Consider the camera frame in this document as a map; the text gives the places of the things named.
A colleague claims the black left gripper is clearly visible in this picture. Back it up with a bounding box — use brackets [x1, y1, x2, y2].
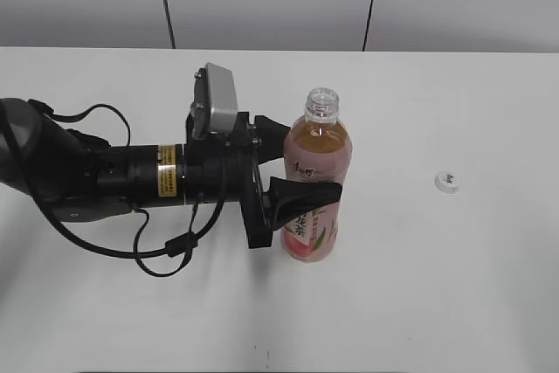
[182, 112, 342, 249]

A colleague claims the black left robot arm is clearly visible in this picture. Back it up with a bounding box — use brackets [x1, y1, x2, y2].
[1, 98, 342, 249]

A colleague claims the white bottle cap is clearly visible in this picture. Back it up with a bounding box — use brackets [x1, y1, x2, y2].
[434, 171, 461, 194]

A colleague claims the pink peach tea bottle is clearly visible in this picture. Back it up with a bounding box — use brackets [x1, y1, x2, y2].
[281, 87, 353, 262]

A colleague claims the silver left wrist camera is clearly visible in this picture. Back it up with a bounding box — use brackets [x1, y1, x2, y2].
[190, 62, 238, 140]

